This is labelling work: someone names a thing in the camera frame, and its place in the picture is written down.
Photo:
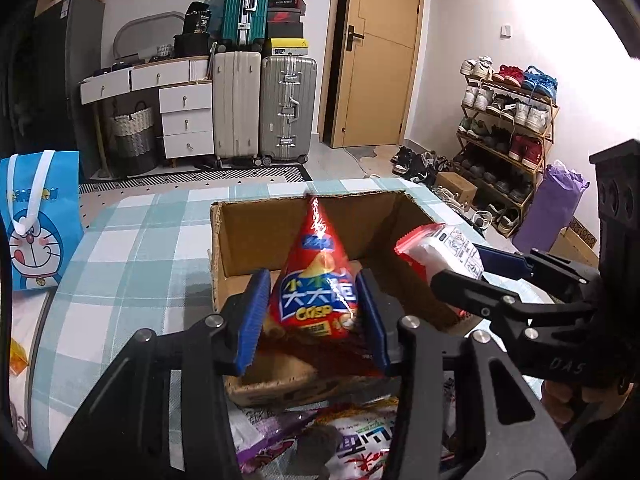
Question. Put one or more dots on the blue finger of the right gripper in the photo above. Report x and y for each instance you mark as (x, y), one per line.
(505, 264)
(465, 293)

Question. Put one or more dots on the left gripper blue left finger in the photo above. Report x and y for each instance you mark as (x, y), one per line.
(251, 309)

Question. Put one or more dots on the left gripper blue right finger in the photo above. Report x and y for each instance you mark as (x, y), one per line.
(370, 299)

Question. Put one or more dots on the red triangular crisp bag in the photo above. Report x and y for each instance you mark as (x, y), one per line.
(313, 312)

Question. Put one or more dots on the red white snack packet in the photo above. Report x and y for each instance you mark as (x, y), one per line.
(435, 247)

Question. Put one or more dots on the purple snack bag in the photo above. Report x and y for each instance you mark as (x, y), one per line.
(261, 435)

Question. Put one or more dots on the large white noodle snack bag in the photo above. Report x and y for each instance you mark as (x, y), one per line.
(348, 441)

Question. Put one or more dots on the person's right hand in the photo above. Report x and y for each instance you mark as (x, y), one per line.
(556, 399)

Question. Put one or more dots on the brown cardboard box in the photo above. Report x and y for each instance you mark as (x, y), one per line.
(258, 235)

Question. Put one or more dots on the small cardboard box on floor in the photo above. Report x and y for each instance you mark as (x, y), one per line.
(463, 190)

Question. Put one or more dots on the wooden shoe rack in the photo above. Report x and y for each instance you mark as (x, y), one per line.
(505, 135)

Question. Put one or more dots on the woven laundry basket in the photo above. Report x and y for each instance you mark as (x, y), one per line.
(135, 140)

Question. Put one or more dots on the silver suitcase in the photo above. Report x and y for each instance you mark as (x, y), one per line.
(287, 95)

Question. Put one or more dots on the white drawer desk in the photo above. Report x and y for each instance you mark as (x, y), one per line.
(185, 100)

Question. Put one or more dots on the beige suitcase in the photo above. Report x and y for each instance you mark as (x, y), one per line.
(236, 92)

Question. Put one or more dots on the blue Doraemon gift bag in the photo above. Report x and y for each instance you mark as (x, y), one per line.
(40, 211)

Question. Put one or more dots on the stack of shoe boxes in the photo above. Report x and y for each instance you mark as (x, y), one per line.
(285, 33)

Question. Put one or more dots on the wooden door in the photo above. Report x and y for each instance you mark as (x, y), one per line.
(379, 47)

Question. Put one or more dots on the teal suitcase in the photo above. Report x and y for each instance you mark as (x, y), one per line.
(244, 24)

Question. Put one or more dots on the dark grey refrigerator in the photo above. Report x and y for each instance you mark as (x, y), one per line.
(56, 51)

